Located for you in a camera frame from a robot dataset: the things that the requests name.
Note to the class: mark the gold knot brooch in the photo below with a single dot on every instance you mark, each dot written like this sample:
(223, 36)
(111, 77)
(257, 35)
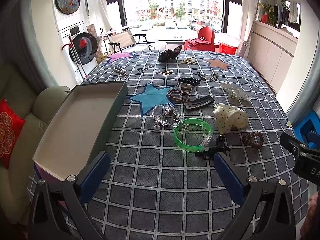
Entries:
(167, 72)

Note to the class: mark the clear plastic claw clip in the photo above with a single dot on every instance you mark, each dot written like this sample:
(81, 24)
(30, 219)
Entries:
(234, 92)

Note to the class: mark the black comb hair clip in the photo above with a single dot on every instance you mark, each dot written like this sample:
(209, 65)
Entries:
(198, 103)

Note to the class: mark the dark metal hair pin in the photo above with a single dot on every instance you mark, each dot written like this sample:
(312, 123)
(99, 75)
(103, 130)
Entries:
(201, 76)

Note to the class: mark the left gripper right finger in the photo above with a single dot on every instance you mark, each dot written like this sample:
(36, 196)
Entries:
(277, 220)

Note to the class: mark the folding lounge chair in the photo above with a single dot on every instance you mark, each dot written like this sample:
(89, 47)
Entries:
(123, 38)

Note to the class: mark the blue plastic stool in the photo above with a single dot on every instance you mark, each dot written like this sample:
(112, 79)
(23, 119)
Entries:
(308, 130)

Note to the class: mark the red handled mop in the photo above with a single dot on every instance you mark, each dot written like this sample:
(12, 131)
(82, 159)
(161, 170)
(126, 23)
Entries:
(69, 48)

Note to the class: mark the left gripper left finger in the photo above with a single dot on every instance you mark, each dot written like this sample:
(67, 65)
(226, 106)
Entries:
(53, 200)

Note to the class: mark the brown braided hair band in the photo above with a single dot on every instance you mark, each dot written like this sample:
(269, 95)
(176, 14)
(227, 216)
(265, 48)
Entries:
(181, 94)

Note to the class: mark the beige wall cabinet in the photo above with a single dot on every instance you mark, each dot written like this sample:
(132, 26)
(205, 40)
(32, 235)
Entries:
(271, 51)

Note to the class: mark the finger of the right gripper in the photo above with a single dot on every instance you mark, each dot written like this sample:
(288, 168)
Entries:
(307, 163)

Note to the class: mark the red embroidered cushion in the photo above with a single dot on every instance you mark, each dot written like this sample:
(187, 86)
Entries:
(11, 125)

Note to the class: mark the red plastic stool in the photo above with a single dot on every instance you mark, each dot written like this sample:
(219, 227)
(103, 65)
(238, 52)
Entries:
(228, 45)

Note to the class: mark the green plastic bangle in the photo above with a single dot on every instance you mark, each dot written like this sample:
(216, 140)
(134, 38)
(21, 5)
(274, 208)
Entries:
(193, 135)

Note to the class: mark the yellow flower plant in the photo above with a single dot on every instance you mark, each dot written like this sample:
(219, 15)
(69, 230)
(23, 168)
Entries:
(268, 13)

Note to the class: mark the white washing machine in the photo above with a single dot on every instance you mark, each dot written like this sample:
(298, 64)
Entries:
(85, 44)

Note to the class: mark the red plastic chair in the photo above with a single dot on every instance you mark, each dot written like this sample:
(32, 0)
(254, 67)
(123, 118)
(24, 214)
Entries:
(204, 42)

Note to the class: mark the cream polka dot scrunchie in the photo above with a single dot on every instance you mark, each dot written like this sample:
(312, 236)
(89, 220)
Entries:
(227, 117)

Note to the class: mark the gold fan earring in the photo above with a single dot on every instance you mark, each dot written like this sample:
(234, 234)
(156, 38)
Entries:
(214, 77)

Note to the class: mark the green leather armchair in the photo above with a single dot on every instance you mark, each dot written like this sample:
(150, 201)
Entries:
(36, 110)

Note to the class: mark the leopard print scrunchie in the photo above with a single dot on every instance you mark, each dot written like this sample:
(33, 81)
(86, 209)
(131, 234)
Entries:
(169, 54)

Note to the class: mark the black claw hair clip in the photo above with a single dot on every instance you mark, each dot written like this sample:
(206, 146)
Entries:
(212, 151)

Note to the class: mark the green box lid tray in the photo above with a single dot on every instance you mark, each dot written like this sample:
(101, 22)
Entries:
(79, 129)

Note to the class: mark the white stacked dryer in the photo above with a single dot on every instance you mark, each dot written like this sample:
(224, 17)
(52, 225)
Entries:
(68, 12)

